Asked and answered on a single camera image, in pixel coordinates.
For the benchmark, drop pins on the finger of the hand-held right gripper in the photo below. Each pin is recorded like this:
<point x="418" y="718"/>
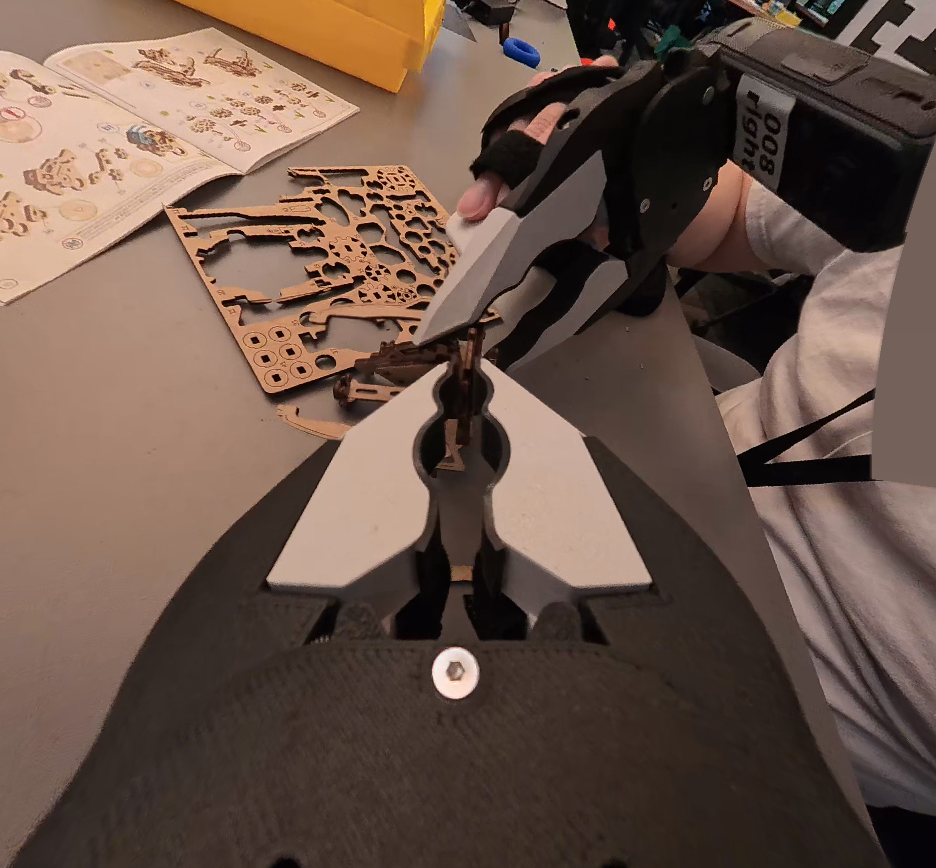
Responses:
<point x="482" y="261"/>
<point x="601" y="286"/>

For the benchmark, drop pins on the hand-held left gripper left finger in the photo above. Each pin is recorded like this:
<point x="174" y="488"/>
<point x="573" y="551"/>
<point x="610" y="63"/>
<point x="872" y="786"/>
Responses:
<point x="351" y="517"/>

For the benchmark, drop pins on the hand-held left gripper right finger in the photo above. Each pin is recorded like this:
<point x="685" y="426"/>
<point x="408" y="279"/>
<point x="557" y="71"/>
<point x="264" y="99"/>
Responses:
<point x="563" y="517"/>

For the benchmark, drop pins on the wooden mechanical model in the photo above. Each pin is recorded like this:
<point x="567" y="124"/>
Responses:
<point x="409" y="360"/>

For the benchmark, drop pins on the person's right forearm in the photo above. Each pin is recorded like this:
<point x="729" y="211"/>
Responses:
<point x="804" y="283"/>

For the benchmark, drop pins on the wooden cutout parts sheet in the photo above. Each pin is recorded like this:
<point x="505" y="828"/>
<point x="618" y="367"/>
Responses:
<point x="245" y="316"/>

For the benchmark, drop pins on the person's right hand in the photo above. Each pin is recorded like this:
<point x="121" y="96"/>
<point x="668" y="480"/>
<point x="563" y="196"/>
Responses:
<point x="479" y="199"/>

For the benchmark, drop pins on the curved loose wooden part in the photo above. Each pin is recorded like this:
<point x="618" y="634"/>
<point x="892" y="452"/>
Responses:
<point x="314" y="428"/>

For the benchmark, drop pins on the black power adapter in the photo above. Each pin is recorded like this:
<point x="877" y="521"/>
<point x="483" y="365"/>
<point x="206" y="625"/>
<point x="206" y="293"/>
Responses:
<point x="486" y="3"/>

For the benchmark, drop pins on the person's white sweatshirt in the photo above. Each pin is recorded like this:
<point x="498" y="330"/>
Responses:
<point x="841" y="590"/>

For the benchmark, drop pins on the instruction booklet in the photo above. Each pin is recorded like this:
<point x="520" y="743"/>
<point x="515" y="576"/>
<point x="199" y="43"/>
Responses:
<point x="110" y="151"/>

